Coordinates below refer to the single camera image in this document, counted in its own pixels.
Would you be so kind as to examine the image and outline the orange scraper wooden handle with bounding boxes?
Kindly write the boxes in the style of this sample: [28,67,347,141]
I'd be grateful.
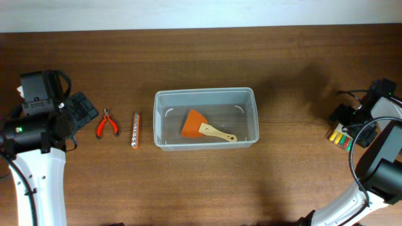
[180,109,237,142]

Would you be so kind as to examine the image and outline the clear plastic container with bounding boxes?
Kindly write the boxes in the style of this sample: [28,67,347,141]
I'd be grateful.
[153,87,259,151]

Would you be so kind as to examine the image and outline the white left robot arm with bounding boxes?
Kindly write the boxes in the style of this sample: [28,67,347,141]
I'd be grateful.
[1,92,99,225]

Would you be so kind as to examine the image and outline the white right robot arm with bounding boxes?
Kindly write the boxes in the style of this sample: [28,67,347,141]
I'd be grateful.
[297,94,401,226]

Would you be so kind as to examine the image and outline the orange handled pliers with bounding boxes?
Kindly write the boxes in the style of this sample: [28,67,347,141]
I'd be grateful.
[95,107,120,140]

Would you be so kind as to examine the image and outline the orange socket bit rail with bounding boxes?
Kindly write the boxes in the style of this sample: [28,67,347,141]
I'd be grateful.
[131,113,140,149]

